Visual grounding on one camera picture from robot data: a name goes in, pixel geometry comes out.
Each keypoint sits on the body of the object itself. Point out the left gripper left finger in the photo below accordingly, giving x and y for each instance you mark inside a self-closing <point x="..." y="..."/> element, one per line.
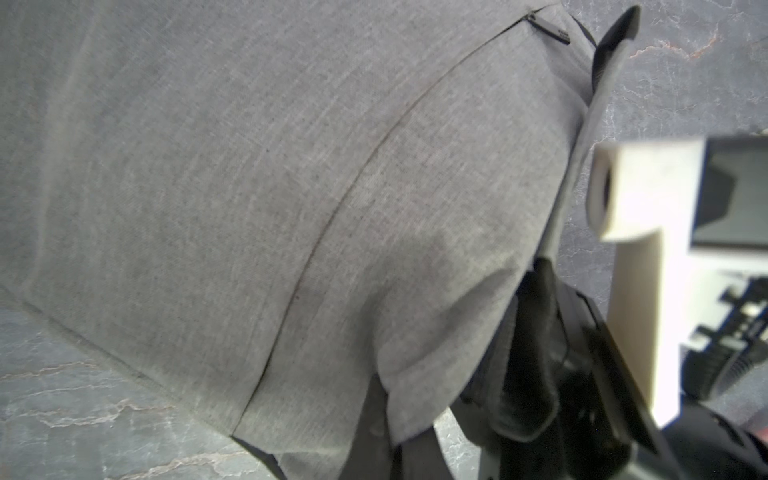
<point x="372" y="456"/>

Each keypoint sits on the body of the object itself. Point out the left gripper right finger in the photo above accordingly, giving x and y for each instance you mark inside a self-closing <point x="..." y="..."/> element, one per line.
<point x="421" y="458"/>

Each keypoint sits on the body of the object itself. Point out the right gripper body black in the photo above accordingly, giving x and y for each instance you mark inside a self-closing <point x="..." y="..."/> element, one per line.
<point x="557" y="401"/>

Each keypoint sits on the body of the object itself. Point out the grey laptop bag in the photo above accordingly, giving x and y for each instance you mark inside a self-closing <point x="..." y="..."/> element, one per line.
<point x="256" y="206"/>

